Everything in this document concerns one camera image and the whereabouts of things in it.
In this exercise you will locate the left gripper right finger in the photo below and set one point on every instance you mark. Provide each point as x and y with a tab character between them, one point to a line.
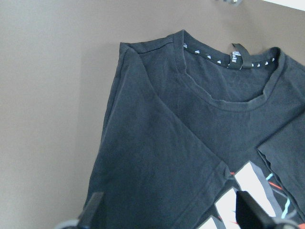
250	215

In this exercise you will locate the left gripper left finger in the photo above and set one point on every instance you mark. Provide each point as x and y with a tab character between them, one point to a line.
88	217

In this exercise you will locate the black graphic t-shirt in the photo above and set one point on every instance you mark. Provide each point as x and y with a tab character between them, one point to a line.
184	130

